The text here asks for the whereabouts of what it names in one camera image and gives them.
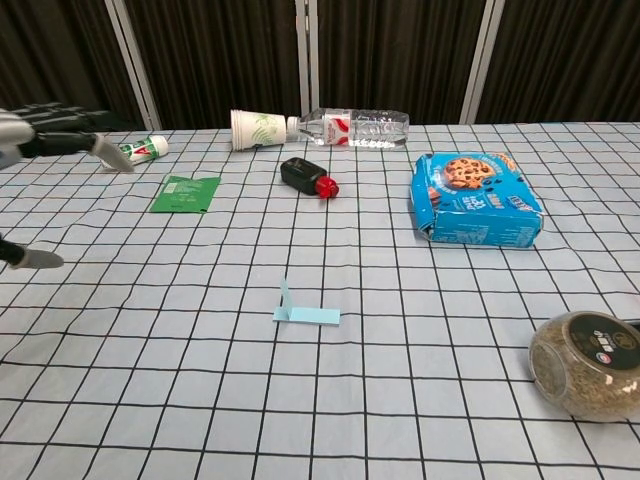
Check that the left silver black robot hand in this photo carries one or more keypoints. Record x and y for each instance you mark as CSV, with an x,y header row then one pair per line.
x,y
55,142

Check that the light blue paper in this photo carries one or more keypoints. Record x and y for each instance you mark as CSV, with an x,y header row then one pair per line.
x,y
315,317

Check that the small white green-label bottle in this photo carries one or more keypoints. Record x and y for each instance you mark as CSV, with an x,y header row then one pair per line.
x,y
145,149

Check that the green foil packet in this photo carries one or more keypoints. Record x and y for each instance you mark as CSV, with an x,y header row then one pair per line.
x,y
185,195

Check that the white paper cup green print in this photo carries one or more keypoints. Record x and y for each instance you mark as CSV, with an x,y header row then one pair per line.
x,y
252,130

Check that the clear plastic water bottle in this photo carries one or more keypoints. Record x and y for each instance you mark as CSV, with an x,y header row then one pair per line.
x,y
370,127

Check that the blue chocolate cookie box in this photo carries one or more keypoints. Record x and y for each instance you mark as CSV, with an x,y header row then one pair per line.
x,y
470,200

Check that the glass jar black lid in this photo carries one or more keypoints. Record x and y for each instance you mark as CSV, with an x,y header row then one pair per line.
x,y
585,370

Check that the black screen panel white frame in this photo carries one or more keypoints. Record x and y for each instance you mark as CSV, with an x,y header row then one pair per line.
x,y
220,55
395,50
60,50
570,55

